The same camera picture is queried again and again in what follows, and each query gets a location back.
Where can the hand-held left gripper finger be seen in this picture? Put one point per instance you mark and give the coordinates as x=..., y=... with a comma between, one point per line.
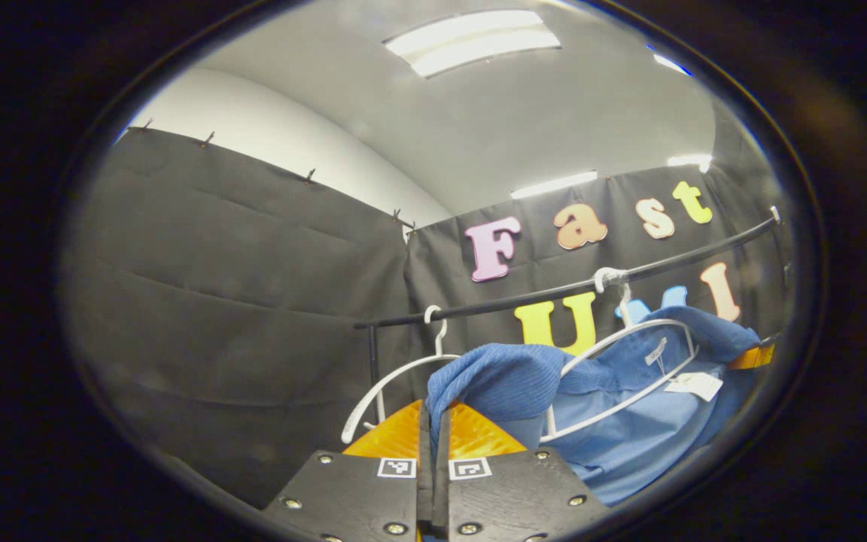
x=425, y=482
x=441, y=489

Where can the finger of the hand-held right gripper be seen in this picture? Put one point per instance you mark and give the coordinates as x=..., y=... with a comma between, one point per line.
x=753, y=357

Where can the small white clothes hanger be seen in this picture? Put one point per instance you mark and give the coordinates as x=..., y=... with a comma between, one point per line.
x=348, y=427

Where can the large white clothes hanger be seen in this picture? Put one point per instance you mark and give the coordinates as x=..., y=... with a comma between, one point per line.
x=603, y=274

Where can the black clothes rack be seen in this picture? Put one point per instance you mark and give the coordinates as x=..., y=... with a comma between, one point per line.
x=494, y=303

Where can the ceiling light panel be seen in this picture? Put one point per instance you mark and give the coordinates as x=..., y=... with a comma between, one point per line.
x=471, y=41
x=689, y=162
x=672, y=64
x=554, y=185

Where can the black backdrop cloth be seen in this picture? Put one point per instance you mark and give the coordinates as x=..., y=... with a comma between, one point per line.
x=215, y=301

